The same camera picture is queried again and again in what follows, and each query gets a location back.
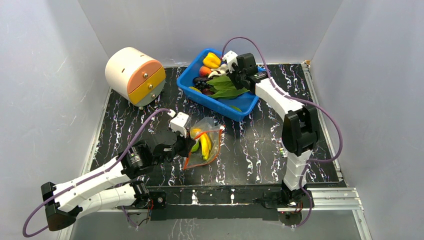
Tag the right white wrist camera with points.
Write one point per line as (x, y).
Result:
(230, 58)

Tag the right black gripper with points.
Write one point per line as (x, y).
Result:
(234, 78)

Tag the round cream drawer cabinet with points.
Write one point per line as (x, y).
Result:
(135, 75)

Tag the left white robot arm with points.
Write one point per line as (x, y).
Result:
(112, 185)

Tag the light green toy fruit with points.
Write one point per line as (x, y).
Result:
(195, 147)

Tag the yellow toy bell pepper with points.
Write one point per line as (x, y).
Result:
(212, 61)

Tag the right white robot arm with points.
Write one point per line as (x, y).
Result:
(300, 128)

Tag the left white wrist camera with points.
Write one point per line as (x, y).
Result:
(179, 124)

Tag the coloured marker pack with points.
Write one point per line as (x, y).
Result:
(283, 152)

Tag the toy peach left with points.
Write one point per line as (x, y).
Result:
(204, 71)

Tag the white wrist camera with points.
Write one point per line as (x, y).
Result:
(179, 124)
(230, 58)

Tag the clear orange zip bag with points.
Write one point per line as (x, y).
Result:
(216, 134)

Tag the yellow toy banana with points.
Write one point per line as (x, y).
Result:
(205, 142)

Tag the green toy leaf vegetable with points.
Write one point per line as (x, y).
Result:
(223, 88)

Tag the blue plastic bin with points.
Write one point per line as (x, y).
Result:
(246, 102)

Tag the dark purple toy grapes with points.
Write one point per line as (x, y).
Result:
(201, 83)

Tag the dark red toy plum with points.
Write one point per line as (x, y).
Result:
(207, 92)

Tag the green toy lime slice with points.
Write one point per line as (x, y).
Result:
(236, 108)

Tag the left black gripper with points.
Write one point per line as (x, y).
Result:
(188, 143)

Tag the yellow green toy mango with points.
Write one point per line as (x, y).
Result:
(195, 89)

